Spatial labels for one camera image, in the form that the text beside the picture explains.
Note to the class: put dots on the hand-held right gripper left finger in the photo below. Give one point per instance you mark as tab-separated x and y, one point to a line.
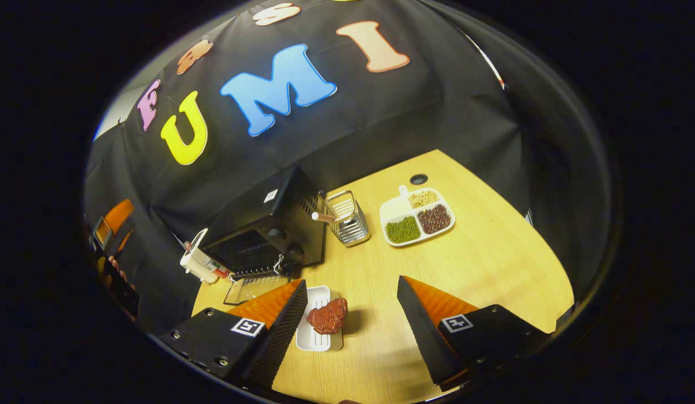
283	336

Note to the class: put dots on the dark red beans pile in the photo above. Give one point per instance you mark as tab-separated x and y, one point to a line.
434	219

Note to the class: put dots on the metal mesh holder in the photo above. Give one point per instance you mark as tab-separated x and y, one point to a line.
352	224

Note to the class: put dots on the black electric oven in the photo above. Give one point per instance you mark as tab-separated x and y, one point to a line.
257	216

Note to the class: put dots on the black backdrop cloth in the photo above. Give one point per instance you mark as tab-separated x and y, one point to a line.
381	112

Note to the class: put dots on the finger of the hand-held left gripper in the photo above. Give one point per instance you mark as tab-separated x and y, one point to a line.
118	216

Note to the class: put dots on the yellow soybeans pile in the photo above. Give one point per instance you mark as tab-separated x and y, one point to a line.
423	199

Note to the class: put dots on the short pale stick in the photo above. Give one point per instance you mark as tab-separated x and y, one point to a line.
323	217

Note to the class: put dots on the red meat piece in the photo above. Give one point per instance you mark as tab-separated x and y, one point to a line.
328	317

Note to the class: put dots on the small white rectangular tray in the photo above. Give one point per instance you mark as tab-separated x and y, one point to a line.
316	341

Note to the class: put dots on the white divided plate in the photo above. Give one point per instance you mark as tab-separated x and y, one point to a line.
393	210

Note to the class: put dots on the white toaster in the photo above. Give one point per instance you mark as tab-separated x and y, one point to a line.
197	262

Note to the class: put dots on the green mung beans pile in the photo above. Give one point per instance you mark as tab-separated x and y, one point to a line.
402	230

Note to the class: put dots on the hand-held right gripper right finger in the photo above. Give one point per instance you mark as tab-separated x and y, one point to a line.
426	342

